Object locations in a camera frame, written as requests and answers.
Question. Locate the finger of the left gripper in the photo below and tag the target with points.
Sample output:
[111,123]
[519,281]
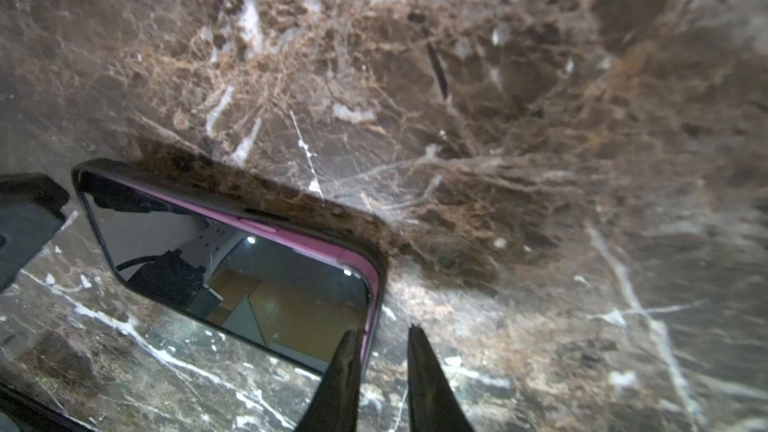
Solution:
[31,213]

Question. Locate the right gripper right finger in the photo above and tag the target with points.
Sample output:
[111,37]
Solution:
[432,403]

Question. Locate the black phone case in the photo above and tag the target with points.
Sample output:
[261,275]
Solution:
[240,204]

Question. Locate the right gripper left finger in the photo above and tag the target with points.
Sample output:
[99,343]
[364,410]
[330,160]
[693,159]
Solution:
[335,405]

